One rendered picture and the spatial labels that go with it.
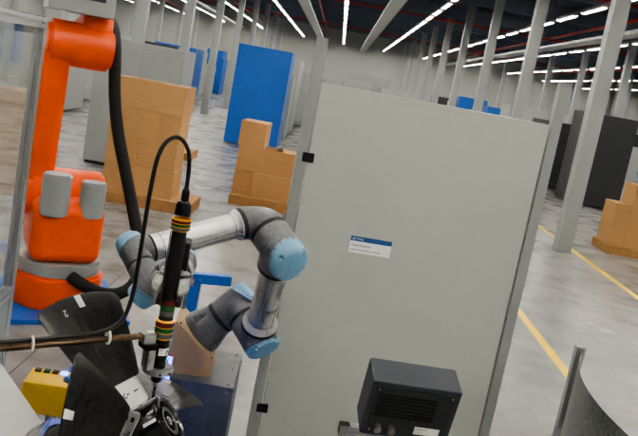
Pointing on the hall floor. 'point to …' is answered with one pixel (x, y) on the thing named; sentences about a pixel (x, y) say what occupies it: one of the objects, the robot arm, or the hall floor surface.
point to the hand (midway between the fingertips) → (168, 289)
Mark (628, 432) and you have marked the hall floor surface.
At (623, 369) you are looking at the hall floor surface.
